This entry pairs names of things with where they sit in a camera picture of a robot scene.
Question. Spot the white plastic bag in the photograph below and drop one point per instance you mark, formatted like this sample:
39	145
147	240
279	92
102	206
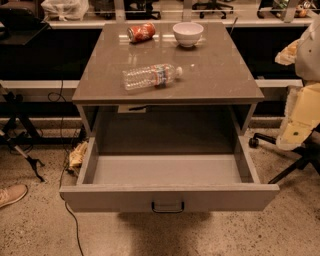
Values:
65	10

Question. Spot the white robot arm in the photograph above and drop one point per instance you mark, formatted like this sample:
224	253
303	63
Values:
302	110

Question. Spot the white ceramic bowl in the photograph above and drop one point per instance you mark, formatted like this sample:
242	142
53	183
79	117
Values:
187	34

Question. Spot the distant black office chair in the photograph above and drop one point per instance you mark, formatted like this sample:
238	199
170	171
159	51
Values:
212	6

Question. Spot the black drawer handle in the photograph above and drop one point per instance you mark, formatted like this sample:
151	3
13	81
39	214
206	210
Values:
167	208

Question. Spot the black desk at left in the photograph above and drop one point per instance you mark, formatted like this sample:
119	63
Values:
19	25

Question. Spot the black tripod stand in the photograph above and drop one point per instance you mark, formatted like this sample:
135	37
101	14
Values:
15	102

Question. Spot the black office chair base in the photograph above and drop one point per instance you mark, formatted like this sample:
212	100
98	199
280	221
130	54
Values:
282	163

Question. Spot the tan shoe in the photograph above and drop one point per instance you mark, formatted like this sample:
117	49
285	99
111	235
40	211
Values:
12	194

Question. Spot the grey drawer cabinet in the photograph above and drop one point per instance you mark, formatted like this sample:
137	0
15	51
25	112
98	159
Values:
213	70

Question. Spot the clear plastic water bottle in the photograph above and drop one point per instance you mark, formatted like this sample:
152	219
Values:
150	76

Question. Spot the crushed orange soda can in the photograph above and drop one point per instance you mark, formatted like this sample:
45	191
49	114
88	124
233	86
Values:
141	33

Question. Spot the open grey top drawer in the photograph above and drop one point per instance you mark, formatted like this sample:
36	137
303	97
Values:
218	182

